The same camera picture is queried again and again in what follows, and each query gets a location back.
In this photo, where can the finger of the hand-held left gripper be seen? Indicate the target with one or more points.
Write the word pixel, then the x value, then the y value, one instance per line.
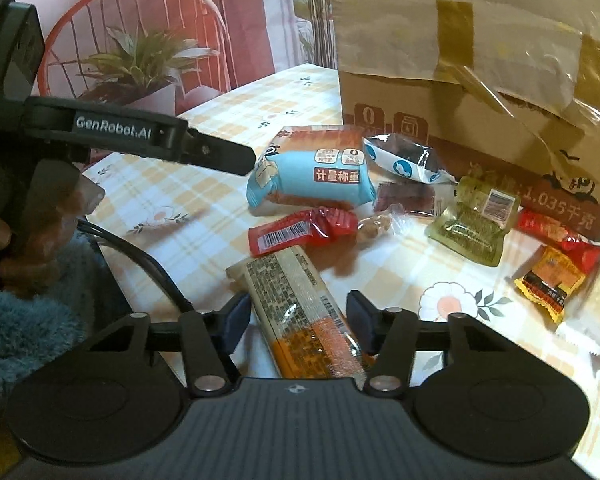
pixel 220 152

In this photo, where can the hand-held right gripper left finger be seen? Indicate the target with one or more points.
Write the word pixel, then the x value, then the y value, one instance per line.
pixel 237 322

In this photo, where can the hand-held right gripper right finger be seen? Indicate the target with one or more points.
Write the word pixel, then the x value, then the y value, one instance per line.
pixel 362 320

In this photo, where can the long orange snack packet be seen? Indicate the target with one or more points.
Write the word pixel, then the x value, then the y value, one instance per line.
pixel 305 320

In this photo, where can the clear blue-print snack packet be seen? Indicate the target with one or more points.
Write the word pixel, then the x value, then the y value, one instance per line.
pixel 405 160

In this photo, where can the cardboard box with plastic liner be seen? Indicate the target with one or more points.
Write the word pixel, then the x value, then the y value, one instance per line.
pixel 480 20

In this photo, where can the person's left forearm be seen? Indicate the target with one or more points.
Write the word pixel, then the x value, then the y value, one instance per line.
pixel 20 330

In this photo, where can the person's left hand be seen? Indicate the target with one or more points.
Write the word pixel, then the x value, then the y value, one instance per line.
pixel 25 272

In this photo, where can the blue bread packet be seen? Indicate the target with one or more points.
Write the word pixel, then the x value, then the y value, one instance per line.
pixel 305 180

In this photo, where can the clear wrapped nut candy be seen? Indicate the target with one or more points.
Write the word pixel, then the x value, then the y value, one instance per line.
pixel 375 227

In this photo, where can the red barcode snack packet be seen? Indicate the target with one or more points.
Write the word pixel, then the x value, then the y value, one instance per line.
pixel 300 230

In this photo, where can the dark red jerky packet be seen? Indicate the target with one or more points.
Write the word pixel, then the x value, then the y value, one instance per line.
pixel 405 200

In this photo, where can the green vacuum snack packet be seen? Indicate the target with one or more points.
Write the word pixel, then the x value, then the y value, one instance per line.
pixel 470 225

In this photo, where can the yellow and black snack packet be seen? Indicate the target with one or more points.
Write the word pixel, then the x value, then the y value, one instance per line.
pixel 550 280

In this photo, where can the small white snack packet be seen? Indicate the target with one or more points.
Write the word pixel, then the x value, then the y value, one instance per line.
pixel 577 336

